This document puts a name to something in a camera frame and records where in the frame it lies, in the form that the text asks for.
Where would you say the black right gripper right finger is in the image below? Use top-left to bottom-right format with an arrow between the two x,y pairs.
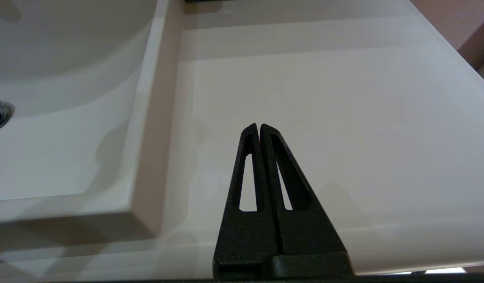
259,123 -> 355,279

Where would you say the white ceramic sink basin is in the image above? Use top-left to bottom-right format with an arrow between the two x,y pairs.
0,0 -> 171,238

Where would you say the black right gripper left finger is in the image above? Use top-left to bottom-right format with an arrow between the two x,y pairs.
213,123 -> 283,280

